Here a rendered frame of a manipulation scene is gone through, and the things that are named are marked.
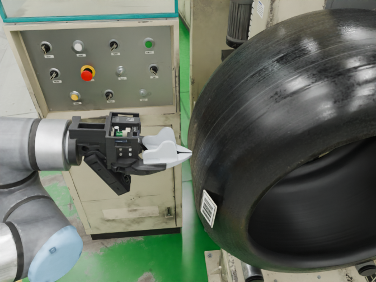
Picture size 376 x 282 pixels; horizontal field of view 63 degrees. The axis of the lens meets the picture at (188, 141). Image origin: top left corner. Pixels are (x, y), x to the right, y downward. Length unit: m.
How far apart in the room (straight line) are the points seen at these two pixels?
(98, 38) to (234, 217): 0.81
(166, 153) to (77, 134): 0.15
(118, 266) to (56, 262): 1.32
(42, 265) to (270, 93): 0.42
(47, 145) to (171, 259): 1.39
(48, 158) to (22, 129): 0.06
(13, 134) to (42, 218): 0.14
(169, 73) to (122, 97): 0.21
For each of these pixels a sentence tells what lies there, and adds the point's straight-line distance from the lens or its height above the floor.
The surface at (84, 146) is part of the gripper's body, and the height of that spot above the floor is 1.27.
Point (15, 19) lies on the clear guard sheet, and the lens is 1.16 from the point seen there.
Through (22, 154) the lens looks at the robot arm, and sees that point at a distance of 0.55.
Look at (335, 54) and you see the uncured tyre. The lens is 0.49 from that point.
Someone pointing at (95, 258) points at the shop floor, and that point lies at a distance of 1.90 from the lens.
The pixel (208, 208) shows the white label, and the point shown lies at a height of 1.19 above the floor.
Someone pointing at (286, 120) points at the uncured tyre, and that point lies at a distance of 0.44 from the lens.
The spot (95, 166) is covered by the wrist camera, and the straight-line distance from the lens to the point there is 0.56.
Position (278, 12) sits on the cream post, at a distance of 0.76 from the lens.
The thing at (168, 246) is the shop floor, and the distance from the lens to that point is 1.87.
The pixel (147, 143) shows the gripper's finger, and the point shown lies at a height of 1.25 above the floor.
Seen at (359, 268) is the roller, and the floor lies 0.91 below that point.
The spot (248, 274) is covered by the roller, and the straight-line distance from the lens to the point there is 0.79.
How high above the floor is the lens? 1.63
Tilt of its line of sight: 42 degrees down
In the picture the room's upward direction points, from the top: straight up
